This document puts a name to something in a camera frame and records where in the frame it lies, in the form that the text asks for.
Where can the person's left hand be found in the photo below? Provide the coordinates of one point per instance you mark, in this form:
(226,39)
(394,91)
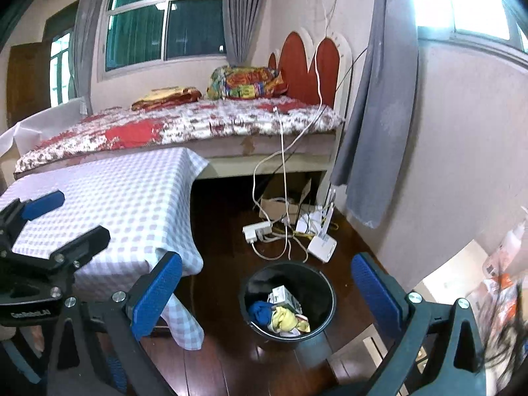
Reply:
(35,338)

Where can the green and white milk carton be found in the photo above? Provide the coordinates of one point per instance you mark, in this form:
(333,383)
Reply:
(282,296)

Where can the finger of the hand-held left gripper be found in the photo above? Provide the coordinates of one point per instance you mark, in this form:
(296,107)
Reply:
(41,207)
(82,242)

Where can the folded red yellow blanket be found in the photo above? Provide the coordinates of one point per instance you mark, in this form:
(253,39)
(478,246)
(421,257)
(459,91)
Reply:
(165,98)

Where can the red heart-shaped headboard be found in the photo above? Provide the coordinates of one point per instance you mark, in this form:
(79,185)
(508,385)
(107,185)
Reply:
(303,70)

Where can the beige board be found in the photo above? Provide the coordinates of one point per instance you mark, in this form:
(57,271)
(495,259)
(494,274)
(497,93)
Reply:
(453,268)

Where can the plastic bag with orange print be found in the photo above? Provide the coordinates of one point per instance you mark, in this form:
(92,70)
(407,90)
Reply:
(499,264)

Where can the narrow window beside door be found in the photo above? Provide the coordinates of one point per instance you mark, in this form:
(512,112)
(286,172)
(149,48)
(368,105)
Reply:
(60,70)

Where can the white router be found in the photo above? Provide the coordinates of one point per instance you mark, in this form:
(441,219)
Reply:
(321,249)

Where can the white power strip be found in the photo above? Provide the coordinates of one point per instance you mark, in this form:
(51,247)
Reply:
(256,232)

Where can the bright corner window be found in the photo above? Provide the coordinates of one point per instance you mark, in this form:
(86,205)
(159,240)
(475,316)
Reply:
(474,8)

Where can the colourful patterned pillow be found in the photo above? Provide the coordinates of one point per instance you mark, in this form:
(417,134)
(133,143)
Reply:
(243,82)

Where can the black trash bin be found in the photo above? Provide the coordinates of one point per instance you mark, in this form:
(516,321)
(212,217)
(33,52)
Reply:
(307,284)

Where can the bed with floral cover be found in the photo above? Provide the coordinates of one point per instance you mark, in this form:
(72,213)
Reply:
(206,119)

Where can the pink checkered tablecloth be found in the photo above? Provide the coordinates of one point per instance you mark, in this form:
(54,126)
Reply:
(123,198)

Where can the grey curtain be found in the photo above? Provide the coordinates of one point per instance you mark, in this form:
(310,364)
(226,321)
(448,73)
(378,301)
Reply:
(88,41)
(379,132)
(245,20)

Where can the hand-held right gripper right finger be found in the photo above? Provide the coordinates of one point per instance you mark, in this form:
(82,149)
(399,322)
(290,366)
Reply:
(377,293)

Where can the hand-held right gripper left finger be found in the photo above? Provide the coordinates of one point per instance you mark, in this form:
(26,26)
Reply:
(159,293)

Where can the blue towel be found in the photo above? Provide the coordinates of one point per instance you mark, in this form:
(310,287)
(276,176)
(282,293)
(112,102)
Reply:
(260,312)

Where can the white plastic sheet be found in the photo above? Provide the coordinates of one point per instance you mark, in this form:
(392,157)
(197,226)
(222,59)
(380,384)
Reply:
(41,126)

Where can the large sliding window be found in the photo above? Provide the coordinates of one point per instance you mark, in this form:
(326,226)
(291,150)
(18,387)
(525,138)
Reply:
(136,37)

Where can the white tissue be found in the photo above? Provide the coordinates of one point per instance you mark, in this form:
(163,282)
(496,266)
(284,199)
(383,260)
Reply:
(288,333)

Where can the yellow towel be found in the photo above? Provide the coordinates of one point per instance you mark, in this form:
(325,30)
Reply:
(284,319)

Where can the cardboard box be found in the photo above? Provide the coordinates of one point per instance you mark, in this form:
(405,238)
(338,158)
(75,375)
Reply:
(272,206)

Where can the blue cloth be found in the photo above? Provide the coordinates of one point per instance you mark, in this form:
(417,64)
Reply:
(114,373)

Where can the brown wooden door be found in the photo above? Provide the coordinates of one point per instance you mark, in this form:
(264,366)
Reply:
(24,86)

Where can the white modem box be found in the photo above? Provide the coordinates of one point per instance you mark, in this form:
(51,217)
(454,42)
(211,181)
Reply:
(307,222)

